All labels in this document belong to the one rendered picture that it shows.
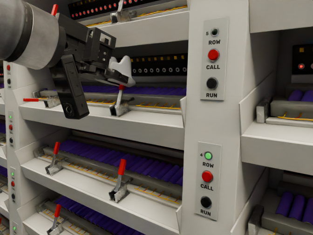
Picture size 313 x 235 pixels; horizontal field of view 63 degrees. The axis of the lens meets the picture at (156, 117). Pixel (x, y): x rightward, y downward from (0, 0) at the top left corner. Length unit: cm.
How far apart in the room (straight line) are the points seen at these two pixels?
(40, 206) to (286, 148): 81
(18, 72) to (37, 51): 50
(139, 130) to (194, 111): 13
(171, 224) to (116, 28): 40
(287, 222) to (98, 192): 40
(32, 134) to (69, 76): 51
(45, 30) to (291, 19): 34
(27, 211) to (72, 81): 63
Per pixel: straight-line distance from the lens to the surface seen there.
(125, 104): 56
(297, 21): 40
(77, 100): 46
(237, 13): 41
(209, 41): 42
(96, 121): 59
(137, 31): 52
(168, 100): 53
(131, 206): 58
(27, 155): 94
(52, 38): 42
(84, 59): 48
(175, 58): 64
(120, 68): 53
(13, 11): 40
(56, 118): 73
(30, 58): 42
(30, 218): 100
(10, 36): 40
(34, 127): 94
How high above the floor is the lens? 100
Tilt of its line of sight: 6 degrees down
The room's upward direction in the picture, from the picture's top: 2 degrees clockwise
